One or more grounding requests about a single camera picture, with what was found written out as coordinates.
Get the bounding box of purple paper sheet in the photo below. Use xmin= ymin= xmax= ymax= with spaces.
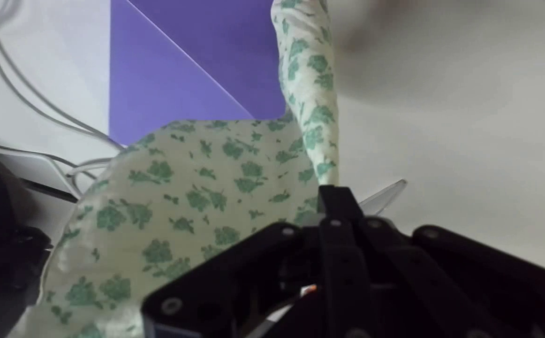
xmin=109 ymin=0 xmax=287 ymax=146

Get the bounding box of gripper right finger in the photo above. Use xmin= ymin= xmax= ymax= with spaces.
xmin=353 ymin=215 xmax=545 ymax=338

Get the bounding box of white cloth with green flowers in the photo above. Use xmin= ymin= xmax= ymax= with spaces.
xmin=8 ymin=0 xmax=340 ymax=338

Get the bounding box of clear plastic piece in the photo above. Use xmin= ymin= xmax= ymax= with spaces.
xmin=359 ymin=179 xmax=408 ymax=217

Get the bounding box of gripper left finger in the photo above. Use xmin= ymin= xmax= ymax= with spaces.
xmin=141 ymin=185 xmax=372 ymax=338

